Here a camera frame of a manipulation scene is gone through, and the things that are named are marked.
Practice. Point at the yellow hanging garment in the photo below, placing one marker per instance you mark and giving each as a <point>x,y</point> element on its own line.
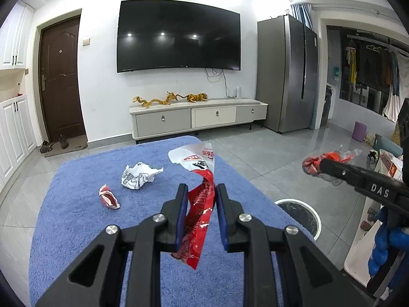
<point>352,65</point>

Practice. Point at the white side table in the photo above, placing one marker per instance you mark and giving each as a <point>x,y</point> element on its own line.
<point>361,246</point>

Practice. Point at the white storage cabinet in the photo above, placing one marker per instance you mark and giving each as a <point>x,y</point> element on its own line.
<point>16,128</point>

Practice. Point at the purple stool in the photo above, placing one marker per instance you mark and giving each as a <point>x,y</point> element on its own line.
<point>359,131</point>

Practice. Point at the white power adapter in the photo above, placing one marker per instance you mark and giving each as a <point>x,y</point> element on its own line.
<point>237,92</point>

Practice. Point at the black wall television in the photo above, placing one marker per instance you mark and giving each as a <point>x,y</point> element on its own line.
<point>179,35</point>

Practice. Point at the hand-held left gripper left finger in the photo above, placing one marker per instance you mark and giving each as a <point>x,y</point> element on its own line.
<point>182,220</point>

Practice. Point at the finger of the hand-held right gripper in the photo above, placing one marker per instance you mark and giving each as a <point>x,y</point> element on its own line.
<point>367,184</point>

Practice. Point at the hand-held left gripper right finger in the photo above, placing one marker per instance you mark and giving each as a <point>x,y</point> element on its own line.
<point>222,224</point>

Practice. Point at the wall light switch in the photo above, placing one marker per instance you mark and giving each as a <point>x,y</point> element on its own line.
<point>85,41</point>

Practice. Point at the dark hanging garments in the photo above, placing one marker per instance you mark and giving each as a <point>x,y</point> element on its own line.
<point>374,65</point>

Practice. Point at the dark brown door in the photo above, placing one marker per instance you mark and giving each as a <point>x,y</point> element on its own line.
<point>60,80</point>

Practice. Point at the white round trash bin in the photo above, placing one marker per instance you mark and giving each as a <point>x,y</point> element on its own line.
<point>298,219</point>

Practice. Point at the grey steel refrigerator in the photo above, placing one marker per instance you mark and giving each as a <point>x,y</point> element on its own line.
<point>284,76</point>

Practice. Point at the small red white wrapper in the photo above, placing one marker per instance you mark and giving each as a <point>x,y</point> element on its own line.
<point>108,198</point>

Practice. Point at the blue fluffy blanket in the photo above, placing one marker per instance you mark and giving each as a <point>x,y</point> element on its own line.
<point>80,230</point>

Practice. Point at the brown doormat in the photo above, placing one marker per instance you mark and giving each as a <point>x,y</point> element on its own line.
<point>78,145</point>

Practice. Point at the white hanging cloth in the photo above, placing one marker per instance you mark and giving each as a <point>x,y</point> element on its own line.
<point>392,107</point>

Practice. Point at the blue curtain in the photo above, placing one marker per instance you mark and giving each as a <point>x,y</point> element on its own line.
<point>302,14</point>

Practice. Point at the grey television cabinet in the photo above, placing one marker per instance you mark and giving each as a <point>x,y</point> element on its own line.
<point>198,116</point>

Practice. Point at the person's right hand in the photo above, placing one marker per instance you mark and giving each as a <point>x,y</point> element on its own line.
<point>382,246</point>

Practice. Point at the crumpled white paper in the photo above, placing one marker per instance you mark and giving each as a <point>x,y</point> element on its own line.
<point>137,176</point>

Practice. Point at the red clear plastic wrapper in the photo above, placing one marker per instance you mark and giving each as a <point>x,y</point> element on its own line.
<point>311,166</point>

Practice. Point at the teal cushion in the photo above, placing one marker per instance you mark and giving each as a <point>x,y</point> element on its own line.
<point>388,145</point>

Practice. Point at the red and white snack wrapper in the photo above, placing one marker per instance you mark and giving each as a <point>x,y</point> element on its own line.
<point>201,204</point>

